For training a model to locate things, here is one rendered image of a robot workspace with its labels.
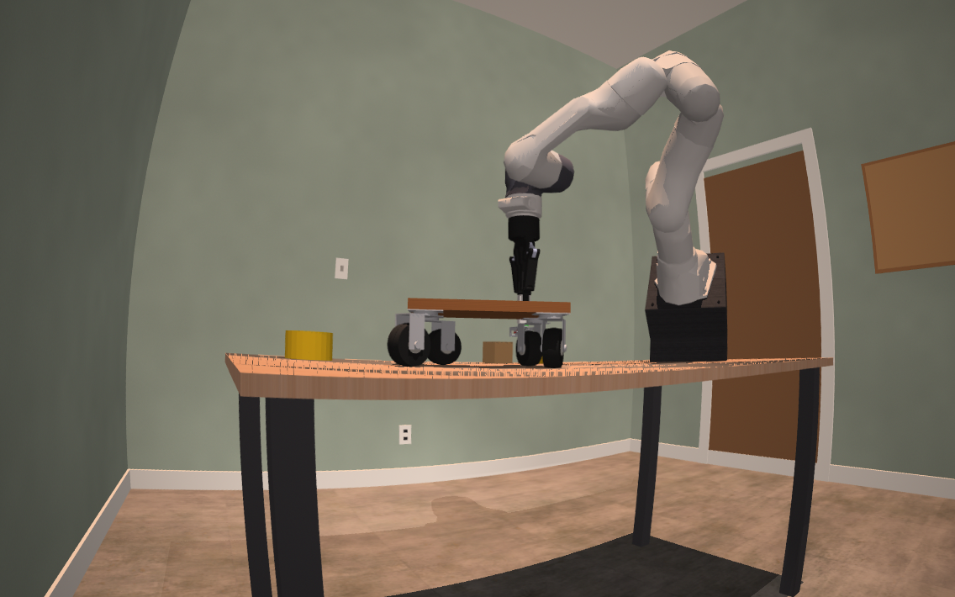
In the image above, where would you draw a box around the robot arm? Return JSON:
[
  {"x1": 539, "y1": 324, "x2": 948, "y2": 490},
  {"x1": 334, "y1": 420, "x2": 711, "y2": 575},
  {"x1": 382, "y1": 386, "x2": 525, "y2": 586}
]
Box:
[{"x1": 498, "y1": 50, "x2": 724, "y2": 305}]

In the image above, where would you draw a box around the brown cube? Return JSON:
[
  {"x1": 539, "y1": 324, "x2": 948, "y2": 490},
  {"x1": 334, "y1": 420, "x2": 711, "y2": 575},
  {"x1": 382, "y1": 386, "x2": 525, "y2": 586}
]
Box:
[{"x1": 483, "y1": 341, "x2": 513, "y2": 363}]

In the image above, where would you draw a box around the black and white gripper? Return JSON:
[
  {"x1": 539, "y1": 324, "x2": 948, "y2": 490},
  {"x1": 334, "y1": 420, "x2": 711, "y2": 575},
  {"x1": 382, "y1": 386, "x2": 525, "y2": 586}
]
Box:
[{"x1": 509, "y1": 215, "x2": 541, "y2": 301}]

